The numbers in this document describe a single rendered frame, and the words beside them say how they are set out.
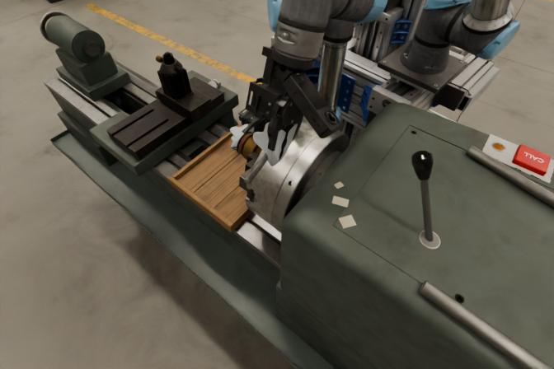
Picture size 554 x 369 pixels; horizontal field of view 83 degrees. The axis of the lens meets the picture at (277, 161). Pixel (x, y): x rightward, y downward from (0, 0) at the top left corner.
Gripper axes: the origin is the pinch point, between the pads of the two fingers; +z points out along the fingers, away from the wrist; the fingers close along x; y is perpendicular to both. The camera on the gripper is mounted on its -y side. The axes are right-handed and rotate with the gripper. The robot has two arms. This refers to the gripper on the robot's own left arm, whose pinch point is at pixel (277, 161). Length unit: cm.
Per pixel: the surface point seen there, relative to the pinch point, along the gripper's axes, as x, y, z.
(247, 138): -20.7, 22.7, 12.9
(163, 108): -28, 70, 25
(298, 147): -13.6, 2.7, 3.0
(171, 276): -32, 64, 128
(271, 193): -7.0, 3.0, 13.5
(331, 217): -1.2, -13.7, 5.5
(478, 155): -29.7, -30.3, -7.4
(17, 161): -17, 221, 133
